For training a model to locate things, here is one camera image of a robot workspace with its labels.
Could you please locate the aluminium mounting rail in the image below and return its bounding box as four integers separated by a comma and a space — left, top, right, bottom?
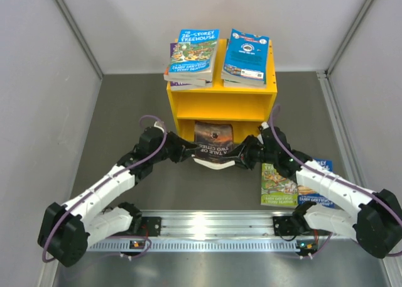
143, 210, 291, 241

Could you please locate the purple 52-Storey Treehouse book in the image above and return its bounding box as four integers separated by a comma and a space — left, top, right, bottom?
164, 40, 217, 87

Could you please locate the lime 65-Storey Treehouse book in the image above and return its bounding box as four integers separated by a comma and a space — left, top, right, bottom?
261, 163, 298, 208

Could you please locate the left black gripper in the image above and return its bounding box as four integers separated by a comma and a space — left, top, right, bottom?
151, 131, 200, 164

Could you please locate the yellow wooden shelf box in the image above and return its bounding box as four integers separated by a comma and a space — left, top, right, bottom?
166, 39, 278, 143

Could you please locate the dark Tale of Two Cities book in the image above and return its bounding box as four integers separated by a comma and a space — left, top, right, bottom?
192, 121, 235, 170

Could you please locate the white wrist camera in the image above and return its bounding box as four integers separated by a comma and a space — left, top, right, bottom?
153, 121, 166, 133
257, 122, 269, 144

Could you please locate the green 104-Storey Treehouse book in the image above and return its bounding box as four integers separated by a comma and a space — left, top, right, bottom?
223, 80, 266, 89

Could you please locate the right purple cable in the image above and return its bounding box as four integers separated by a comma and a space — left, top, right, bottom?
269, 104, 402, 263

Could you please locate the blue back-cover book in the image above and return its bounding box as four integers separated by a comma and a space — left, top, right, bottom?
221, 29, 270, 85

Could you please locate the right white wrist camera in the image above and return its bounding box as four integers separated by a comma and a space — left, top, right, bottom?
257, 122, 269, 144

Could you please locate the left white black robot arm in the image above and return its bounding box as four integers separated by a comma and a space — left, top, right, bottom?
38, 126, 197, 267

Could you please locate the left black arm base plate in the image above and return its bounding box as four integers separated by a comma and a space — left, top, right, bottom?
130, 216, 162, 237

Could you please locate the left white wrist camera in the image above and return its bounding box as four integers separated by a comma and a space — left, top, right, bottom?
153, 121, 166, 133

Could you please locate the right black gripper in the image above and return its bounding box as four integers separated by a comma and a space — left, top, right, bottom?
222, 134, 278, 170

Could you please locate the blue 91-Storey Treehouse book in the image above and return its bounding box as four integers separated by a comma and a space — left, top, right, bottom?
297, 159, 335, 208

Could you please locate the orange 78-Storey Treehouse book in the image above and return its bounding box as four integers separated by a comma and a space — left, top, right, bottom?
163, 68, 207, 87

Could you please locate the slotted grey cable duct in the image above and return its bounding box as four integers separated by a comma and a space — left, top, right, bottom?
88, 239, 318, 253

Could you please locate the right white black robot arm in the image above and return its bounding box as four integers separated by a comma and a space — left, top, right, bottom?
223, 124, 401, 259

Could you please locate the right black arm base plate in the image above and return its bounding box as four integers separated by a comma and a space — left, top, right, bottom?
272, 215, 300, 242

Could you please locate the light blue 26-Storey Treehouse book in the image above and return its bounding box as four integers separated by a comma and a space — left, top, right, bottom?
166, 29, 220, 82

